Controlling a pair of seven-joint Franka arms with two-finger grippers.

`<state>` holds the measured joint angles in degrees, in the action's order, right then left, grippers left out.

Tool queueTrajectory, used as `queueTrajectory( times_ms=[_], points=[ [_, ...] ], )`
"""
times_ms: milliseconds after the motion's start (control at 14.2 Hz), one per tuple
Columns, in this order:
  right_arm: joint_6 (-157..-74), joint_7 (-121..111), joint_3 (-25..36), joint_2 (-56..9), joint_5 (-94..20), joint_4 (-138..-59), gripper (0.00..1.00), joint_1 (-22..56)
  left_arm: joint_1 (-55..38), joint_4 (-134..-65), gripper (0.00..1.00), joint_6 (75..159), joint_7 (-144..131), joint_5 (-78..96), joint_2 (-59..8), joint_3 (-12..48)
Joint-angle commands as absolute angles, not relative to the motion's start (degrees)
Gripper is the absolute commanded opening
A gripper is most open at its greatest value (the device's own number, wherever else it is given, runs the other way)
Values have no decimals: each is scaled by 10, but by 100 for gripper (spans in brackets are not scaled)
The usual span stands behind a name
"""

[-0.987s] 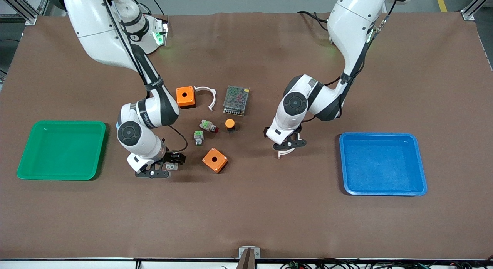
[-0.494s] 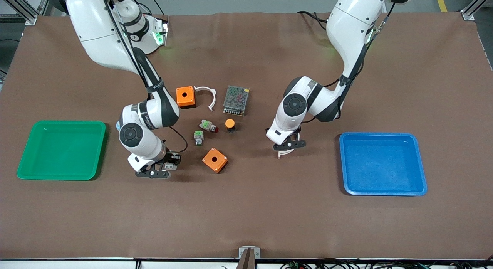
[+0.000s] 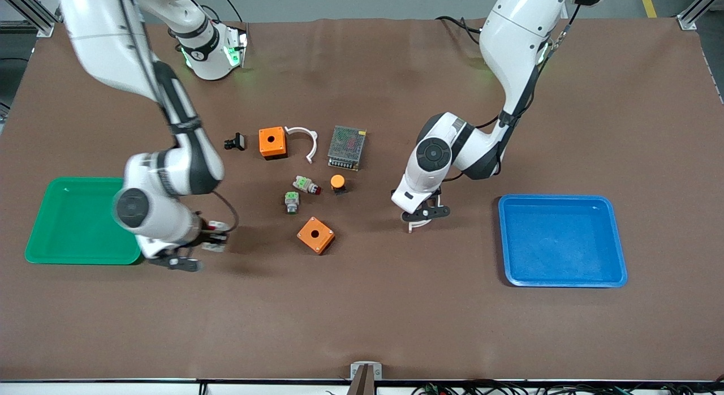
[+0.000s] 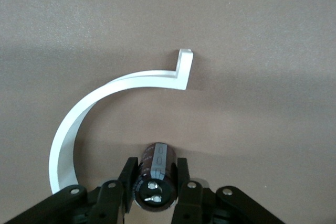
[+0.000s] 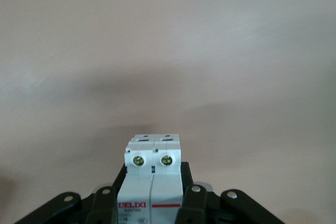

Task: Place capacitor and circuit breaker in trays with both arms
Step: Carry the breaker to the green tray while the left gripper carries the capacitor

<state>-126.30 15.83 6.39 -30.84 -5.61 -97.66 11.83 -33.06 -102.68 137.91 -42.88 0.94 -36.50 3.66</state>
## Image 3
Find metal mesh power supply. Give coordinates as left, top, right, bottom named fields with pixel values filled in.
left=327, top=125, right=367, bottom=171

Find green plastic tray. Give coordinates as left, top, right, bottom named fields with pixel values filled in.
left=24, top=177, right=142, bottom=265

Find orange button box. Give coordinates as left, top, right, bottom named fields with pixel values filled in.
left=297, top=217, right=335, bottom=255
left=259, top=127, right=287, bottom=160

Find blue plastic tray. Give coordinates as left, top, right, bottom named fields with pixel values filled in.
left=498, top=194, right=628, bottom=288

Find dark brown strut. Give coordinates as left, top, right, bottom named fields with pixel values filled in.
left=348, top=364, right=377, bottom=395

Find green switch with red tip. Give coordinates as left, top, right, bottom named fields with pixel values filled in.
left=292, top=175, right=322, bottom=195

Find small white half-ring clamp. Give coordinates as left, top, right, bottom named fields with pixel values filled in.
left=285, top=126, right=318, bottom=165

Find black left camera cable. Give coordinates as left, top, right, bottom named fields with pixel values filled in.
left=444, top=5, right=580, bottom=183

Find grey metal bracket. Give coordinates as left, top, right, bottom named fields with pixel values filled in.
left=350, top=362, right=382, bottom=380

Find black left base cables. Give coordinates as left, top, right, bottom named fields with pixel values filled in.
left=436, top=16, right=485, bottom=45

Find black base cables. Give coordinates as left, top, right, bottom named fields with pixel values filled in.
left=436, top=16, right=485, bottom=45
left=217, top=0, right=249, bottom=31

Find black cable bundle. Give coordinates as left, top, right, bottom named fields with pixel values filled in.
left=410, top=380, right=724, bottom=395

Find black right base cables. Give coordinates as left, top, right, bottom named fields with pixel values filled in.
left=217, top=0, right=249, bottom=31

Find aluminium frame profile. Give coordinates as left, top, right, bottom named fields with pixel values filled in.
left=677, top=0, right=724, bottom=31
left=0, top=0, right=57, bottom=38

